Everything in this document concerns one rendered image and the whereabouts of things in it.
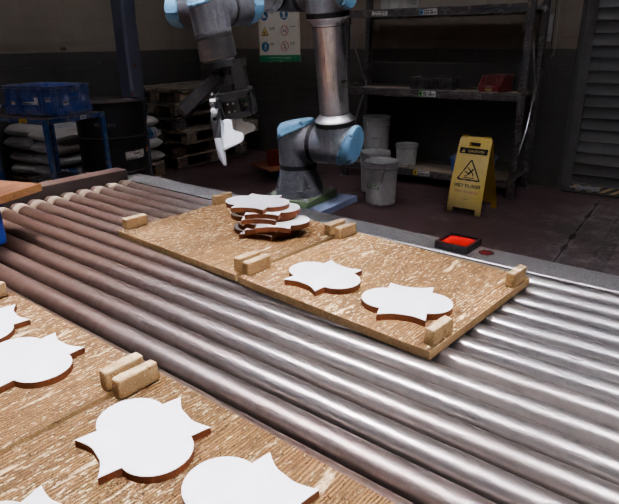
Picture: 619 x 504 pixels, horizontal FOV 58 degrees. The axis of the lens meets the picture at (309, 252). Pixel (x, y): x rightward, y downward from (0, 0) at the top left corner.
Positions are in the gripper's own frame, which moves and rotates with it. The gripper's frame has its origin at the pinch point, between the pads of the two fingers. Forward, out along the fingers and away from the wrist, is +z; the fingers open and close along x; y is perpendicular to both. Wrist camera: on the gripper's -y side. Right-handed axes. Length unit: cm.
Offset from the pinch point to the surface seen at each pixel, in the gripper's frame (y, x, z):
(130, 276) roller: -18.7, -21.9, 15.9
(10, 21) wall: -306, 428, -77
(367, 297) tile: 27.7, -34.4, 19.3
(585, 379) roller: 56, -51, 26
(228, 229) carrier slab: -4.8, 2.3, 16.7
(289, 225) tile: 10.9, -4.5, 15.3
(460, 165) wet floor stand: 89, 342, 99
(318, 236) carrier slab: 16.2, -1.0, 19.9
